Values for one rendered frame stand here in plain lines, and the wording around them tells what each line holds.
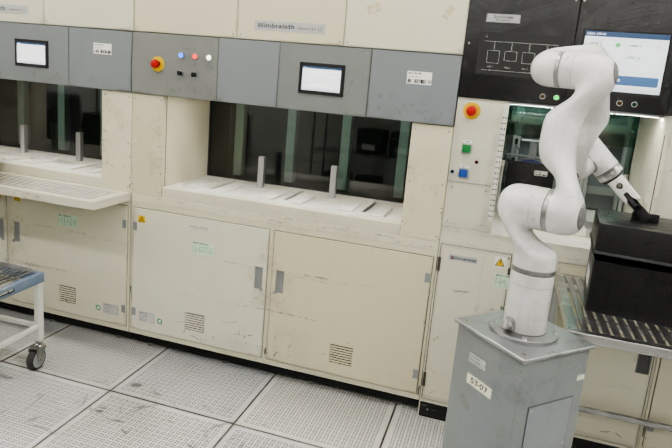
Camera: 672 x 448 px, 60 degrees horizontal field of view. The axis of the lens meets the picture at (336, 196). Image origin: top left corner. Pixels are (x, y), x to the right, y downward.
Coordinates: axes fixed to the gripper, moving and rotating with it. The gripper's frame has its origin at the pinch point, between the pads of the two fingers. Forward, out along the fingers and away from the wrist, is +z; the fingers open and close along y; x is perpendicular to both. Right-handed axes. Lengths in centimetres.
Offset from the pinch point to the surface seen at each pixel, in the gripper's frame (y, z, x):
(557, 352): -53, 8, 37
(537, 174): 78, -25, 27
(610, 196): 119, 9, 10
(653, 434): 31, 81, 48
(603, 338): -34.0, 17.1, 28.6
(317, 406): 6, -2, 155
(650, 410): 31, 72, 44
